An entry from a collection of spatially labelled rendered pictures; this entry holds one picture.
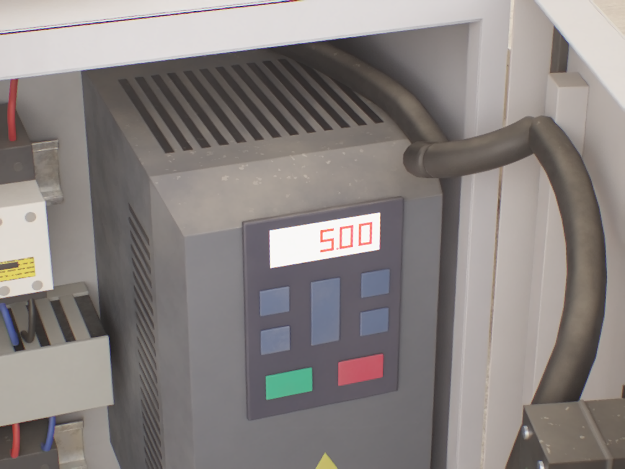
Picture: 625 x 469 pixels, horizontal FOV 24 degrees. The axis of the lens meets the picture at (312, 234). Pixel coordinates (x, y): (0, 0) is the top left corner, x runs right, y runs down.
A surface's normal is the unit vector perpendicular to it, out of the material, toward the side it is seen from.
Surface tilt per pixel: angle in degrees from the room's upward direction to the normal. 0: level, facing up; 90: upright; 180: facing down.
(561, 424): 0
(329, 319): 90
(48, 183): 90
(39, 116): 90
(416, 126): 46
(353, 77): 75
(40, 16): 0
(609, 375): 90
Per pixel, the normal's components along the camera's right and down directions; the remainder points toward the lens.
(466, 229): -0.94, 0.15
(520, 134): -0.09, -0.18
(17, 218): 0.33, 0.44
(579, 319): -0.20, -0.56
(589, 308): 0.29, -0.43
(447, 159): -0.57, -0.03
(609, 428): 0.00, -0.89
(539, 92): 0.12, 0.46
